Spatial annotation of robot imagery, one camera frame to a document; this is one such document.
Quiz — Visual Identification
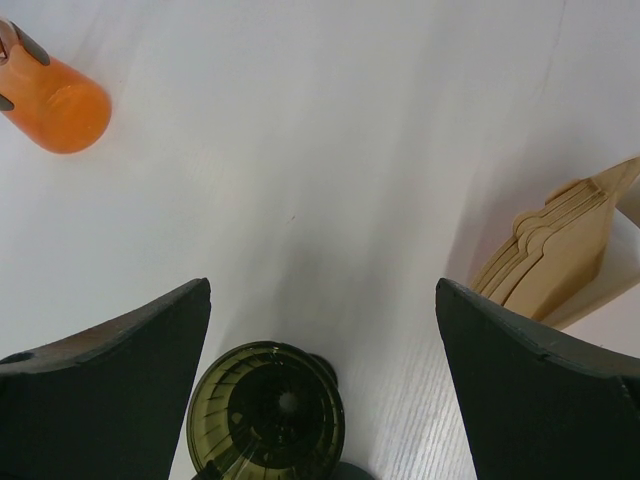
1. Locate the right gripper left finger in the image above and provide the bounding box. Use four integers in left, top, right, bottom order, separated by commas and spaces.
1, 278, 211, 479

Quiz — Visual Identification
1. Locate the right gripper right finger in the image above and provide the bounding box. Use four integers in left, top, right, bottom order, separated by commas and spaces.
435, 278, 639, 479

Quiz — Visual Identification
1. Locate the brown coffee filter stack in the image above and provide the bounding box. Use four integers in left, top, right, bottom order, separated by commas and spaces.
470, 157, 639, 326

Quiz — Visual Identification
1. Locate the orange glass flask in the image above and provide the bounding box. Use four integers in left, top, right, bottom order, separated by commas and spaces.
1, 18, 112, 154

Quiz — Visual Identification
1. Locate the dark green dripper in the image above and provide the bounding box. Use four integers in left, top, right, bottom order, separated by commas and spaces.
186, 341, 346, 480

